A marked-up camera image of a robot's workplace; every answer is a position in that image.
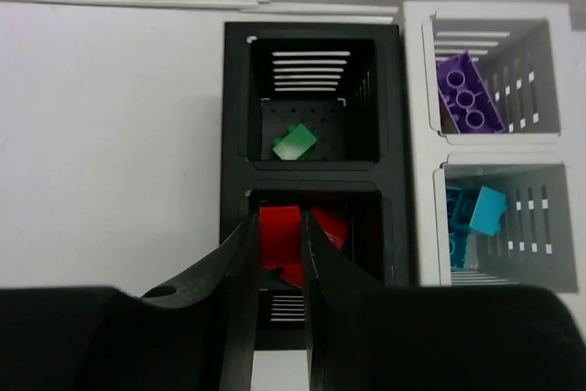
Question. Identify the purple paw print lego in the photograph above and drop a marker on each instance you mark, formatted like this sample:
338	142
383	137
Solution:
464	97

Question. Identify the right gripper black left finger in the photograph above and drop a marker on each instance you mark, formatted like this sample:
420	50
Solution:
210	312

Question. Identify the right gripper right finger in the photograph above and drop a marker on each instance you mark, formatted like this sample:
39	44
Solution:
347	337

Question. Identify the black slatted container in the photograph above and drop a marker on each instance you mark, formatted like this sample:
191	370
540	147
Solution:
346	84

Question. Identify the green lego in container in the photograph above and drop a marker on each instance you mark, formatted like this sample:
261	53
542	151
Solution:
295	144

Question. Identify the cyan and green lego block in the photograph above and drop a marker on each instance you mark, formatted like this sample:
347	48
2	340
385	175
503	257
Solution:
460	205

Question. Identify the red lego slope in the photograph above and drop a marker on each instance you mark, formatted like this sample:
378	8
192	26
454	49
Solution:
280	228

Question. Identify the small cyan lego block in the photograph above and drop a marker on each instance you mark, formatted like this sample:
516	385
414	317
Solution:
488	207

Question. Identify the white slatted container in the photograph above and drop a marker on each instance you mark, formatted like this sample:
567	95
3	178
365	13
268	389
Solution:
523	54

